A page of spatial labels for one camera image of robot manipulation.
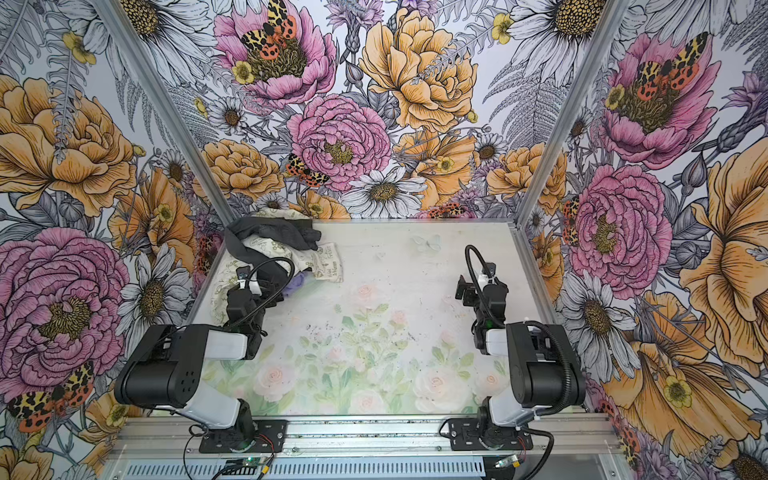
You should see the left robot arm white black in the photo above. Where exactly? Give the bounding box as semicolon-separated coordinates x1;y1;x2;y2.
114;257;295;452

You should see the aluminium post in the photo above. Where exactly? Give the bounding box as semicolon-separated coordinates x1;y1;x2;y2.
515;0;630;230
89;0;240;226

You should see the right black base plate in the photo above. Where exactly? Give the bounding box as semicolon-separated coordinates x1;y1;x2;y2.
439;417;533;451

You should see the aluminium front rail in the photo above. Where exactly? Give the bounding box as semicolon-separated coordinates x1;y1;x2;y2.
108;412;620;461

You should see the lavender purple cloth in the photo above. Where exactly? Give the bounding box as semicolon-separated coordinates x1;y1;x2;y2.
282;270;314;297

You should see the right rear aluminium post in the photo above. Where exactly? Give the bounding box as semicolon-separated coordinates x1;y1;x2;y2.
515;0;630;230

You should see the dark grey cloth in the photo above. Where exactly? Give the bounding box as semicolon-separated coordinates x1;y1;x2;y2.
224;217;322;265

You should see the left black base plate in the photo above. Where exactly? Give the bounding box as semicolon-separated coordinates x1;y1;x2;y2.
199;419;289;454

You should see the cream printed green cloth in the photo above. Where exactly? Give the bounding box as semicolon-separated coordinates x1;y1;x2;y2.
196;209;343;326

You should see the left rear aluminium post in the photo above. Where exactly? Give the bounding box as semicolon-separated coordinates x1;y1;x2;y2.
89;0;240;226

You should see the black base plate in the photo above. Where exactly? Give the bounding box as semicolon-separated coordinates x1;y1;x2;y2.
439;417;533;451
199;419;289;454

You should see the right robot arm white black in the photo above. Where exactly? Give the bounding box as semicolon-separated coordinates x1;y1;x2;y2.
450;277;586;450

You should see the white slotted cable duct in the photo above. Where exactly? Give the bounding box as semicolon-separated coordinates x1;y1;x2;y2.
112;456;486;479

